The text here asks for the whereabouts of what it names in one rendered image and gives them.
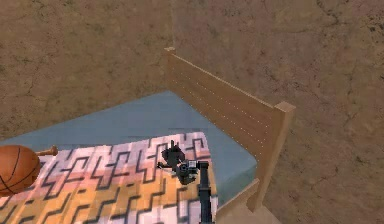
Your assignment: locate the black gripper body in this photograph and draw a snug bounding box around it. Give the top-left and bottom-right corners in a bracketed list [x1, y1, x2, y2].
[161, 147, 198, 186]

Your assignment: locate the pink orange patterned blanket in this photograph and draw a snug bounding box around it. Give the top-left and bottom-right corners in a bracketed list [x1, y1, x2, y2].
[0, 131, 220, 224]

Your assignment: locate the wooden bed with blue mattress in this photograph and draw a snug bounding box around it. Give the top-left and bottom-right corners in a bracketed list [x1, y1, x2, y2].
[0, 46, 297, 224]

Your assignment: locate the wooden baseball bat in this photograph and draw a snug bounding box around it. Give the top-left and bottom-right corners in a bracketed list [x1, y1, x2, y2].
[35, 145, 59, 157]

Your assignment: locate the orange basketball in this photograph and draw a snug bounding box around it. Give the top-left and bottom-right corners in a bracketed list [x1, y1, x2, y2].
[0, 144, 42, 198]

